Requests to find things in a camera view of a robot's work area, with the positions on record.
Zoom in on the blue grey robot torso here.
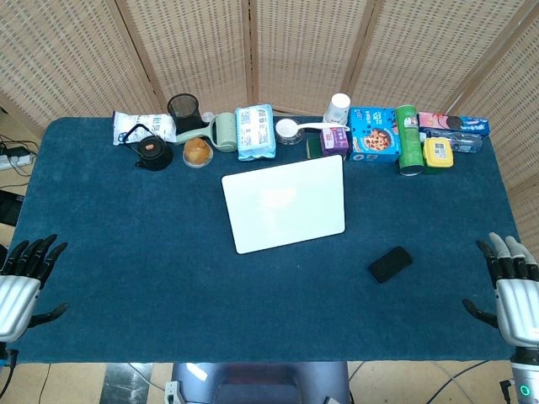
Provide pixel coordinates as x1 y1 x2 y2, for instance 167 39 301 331
164 361 351 404

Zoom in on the white power strip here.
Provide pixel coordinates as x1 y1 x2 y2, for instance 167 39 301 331
0 152 37 170

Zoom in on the black teapot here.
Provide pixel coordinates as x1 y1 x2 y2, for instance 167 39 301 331
122 124 174 173

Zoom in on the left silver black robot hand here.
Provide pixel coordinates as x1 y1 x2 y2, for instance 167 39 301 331
0 233 69 343

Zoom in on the green chips can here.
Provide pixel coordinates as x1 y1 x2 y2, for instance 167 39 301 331
395 104 426 177

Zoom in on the pale green lint roller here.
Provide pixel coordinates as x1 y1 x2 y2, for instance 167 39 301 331
174 112 239 153

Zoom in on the blue carpet table mat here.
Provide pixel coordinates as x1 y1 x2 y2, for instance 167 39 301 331
8 115 524 365

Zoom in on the black mesh pen holder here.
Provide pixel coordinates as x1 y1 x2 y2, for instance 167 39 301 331
167 93 205 135

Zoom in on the white plastic spoon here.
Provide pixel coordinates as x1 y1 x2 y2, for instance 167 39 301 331
275 119 350 138

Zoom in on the black device on floor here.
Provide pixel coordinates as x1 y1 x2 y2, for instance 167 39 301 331
0 189 25 226

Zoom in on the clear round container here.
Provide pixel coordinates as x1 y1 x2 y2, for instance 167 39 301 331
275 119 307 146

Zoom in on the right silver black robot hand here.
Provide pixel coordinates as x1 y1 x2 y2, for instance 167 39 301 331
462 231 539 348

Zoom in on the white plastic bottle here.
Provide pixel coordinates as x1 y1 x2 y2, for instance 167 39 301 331
323 93 352 125

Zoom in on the woven bamboo folding screen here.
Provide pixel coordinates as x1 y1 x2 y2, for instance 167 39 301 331
0 0 539 253

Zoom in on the light blue tissue pack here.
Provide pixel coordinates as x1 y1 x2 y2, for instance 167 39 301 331
234 104 278 162

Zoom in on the white rectangular board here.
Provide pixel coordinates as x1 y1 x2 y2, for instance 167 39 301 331
221 154 347 256

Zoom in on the purple small box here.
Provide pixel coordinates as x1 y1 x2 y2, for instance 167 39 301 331
320 126 351 158

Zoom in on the orange jelly cup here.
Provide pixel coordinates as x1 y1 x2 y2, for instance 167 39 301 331
182 137 214 170

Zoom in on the pink blue cookie box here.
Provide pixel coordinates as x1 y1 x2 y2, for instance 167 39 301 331
418 111 492 138

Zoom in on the white blue snack bag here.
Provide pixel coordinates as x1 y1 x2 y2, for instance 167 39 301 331
112 109 178 146

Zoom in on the yellow lidded green box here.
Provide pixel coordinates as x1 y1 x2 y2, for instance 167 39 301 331
422 136 456 175

